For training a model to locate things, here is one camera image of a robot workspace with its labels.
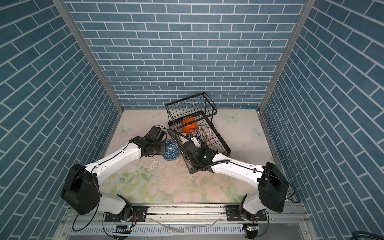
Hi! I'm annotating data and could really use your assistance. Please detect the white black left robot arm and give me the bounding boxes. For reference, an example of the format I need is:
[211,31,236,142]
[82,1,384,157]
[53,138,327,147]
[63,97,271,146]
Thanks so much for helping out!
[61,126,166,222]

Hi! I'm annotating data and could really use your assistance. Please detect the aluminium left corner post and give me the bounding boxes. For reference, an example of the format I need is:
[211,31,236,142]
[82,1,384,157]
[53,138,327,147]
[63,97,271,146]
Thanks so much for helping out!
[52,0,124,114]

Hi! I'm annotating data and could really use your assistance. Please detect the aluminium right corner post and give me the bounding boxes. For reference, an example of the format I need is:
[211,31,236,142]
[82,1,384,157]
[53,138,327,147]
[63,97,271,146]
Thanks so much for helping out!
[259,0,316,113]

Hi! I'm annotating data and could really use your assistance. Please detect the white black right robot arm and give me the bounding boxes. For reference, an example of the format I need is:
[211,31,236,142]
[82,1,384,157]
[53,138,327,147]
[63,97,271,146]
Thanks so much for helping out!
[181,140,290,215]

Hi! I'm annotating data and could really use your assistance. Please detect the aluminium corner post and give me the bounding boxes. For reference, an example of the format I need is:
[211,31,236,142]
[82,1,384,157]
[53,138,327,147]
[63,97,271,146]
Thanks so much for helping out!
[52,0,124,114]
[259,0,316,113]

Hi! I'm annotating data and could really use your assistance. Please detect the orange patterned cream bowl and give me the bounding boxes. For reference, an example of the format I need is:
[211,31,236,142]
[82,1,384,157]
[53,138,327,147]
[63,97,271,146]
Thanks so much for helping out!
[190,129,202,143]

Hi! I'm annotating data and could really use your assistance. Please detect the orange plastic bowl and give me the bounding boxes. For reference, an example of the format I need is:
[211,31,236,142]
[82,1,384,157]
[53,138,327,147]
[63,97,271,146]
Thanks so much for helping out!
[182,117,198,133]

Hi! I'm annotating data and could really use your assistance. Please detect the blue white patterned bowl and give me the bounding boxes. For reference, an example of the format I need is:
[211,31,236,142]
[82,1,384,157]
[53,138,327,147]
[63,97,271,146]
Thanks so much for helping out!
[162,141,180,161]

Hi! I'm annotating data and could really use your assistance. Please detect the black wire dish rack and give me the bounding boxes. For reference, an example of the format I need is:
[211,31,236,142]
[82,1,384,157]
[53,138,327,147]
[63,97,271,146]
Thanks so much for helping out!
[165,92,231,174]

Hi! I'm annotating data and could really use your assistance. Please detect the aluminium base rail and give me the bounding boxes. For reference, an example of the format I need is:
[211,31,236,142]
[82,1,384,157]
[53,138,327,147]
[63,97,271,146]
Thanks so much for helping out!
[54,202,316,240]

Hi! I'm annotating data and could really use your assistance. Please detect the plain cream white bowl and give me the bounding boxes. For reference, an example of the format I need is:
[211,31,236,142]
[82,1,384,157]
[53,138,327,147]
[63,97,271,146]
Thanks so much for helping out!
[186,133,201,148]

